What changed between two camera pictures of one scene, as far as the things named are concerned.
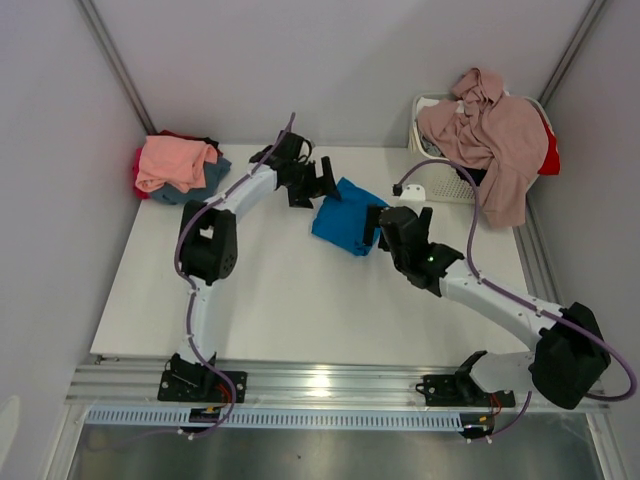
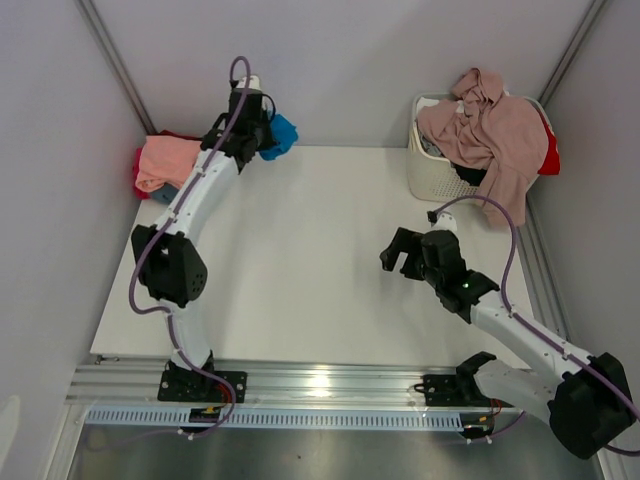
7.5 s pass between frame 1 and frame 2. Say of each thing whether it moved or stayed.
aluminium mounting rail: stayed
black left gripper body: moved
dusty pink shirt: stayed
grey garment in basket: stayed
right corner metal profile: stayed
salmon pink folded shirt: stayed
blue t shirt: moved
